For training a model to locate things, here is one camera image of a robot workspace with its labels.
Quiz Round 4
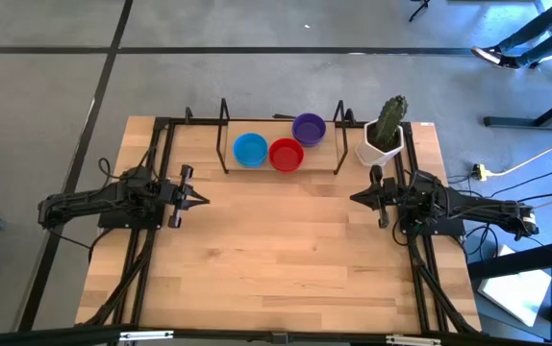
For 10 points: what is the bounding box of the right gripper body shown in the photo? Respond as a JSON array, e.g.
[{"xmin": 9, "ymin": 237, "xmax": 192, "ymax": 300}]
[{"xmin": 370, "ymin": 164, "xmax": 402, "ymax": 230}]

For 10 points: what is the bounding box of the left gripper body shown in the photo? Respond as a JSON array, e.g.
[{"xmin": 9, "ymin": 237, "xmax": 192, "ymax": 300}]
[{"xmin": 160, "ymin": 164, "xmax": 195, "ymax": 229}]

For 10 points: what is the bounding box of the white plant pot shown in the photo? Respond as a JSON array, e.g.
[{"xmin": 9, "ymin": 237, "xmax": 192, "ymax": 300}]
[{"xmin": 355, "ymin": 118, "xmax": 406, "ymax": 168}]

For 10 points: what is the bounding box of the green cactus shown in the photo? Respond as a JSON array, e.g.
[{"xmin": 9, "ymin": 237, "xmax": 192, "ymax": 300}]
[{"xmin": 375, "ymin": 94, "xmax": 409, "ymax": 153}]

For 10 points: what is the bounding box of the black office desk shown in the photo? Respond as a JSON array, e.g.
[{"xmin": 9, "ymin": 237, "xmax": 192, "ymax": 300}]
[{"xmin": 466, "ymin": 237, "xmax": 552, "ymax": 346}]

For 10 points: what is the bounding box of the black table foot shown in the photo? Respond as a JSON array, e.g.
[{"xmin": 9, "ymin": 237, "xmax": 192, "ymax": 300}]
[{"xmin": 483, "ymin": 86, "xmax": 552, "ymax": 132}]

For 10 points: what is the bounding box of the white flat panel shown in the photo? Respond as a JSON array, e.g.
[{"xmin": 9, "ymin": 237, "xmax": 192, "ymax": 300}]
[{"xmin": 477, "ymin": 244, "xmax": 552, "ymax": 328}]

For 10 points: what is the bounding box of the person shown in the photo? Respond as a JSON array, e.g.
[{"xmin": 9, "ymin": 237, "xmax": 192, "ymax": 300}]
[{"xmin": 470, "ymin": 0, "xmax": 552, "ymax": 71}]

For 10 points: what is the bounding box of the black tripod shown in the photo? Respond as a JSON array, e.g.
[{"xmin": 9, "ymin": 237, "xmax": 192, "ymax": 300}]
[{"xmin": 408, "ymin": 0, "xmax": 434, "ymax": 23}]

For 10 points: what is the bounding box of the wooden shelf with wire legs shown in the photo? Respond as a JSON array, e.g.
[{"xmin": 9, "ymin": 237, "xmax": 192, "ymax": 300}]
[{"xmin": 215, "ymin": 97, "xmax": 349, "ymax": 177}]

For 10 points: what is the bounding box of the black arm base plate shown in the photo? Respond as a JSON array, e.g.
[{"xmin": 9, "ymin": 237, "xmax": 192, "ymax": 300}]
[
  {"xmin": 97, "ymin": 210, "xmax": 165, "ymax": 231},
  {"xmin": 398, "ymin": 218, "xmax": 467, "ymax": 237}
]

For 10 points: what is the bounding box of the black aluminium table frame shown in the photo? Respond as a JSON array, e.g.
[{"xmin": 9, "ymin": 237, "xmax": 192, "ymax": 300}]
[{"xmin": 0, "ymin": 106, "xmax": 552, "ymax": 346}]

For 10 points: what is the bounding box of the silver frame bracket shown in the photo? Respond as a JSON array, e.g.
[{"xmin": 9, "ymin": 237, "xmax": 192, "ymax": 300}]
[
  {"xmin": 119, "ymin": 330, "xmax": 175, "ymax": 342},
  {"xmin": 385, "ymin": 334, "xmax": 443, "ymax": 346}
]

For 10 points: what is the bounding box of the yellow extension cord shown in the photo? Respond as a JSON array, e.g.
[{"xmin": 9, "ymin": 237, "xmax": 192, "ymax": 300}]
[{"xmin": 485, "ymin": 128, "xmax": 552, "ymax": 178}]

